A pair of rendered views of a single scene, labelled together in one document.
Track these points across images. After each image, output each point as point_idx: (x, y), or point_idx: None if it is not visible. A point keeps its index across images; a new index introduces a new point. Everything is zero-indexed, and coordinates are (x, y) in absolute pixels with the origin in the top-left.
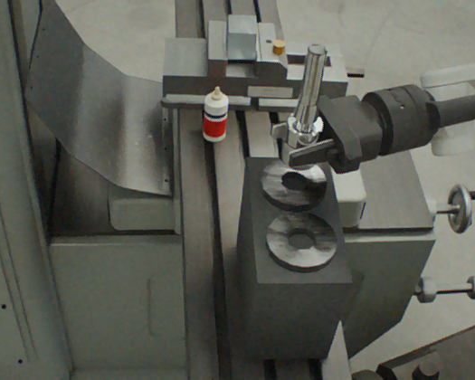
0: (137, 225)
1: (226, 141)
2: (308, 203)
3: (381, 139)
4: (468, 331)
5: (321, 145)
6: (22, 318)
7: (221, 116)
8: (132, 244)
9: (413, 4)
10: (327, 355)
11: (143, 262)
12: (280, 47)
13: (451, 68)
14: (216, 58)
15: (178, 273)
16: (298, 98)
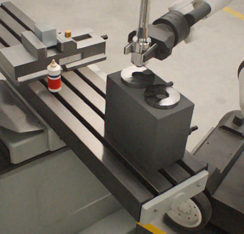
0: (28, 156)
1: (63, 89)
2: (151, 80)
3: (174, 37)
4: (203, 144)
5: (153, 47)
6: None
7: (59, 75)
8: (27, 169)
9: (57, 25)
10: (184, 155)
11: (34, 178)
12: (70, 32)
13: None
14: (41, 47)
15: (51, 178)
16: (83, 58)
